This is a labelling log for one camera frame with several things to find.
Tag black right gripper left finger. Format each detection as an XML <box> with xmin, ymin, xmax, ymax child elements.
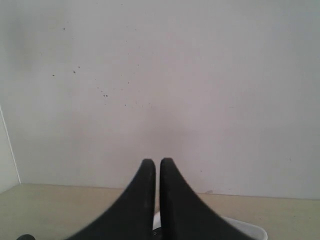
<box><xmin>68</xmin><ymin>159</ymin><xmax>156</xmax><ymax>240</ymax></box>

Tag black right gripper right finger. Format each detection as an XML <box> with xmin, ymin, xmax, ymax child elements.
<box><xmin>159</xmin><ymin>158</ymin><xmax>252</xmax><ymax>240</ymax></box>

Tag black weight plate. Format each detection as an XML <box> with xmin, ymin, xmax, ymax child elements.
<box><xmin>16</xmin><ymin>234</ymin><xmax>35</xmax><ymax>240</ymax></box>
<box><xmin>152</xmin><ymin>227</ymin><xmax>163</xmax><ymax>240</ymax></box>

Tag white rectangular plastic tray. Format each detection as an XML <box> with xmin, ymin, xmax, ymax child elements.
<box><xmin>153</xmin><ymin>211</ymin><xmax>268</xmax><ymax>240</ymax></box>

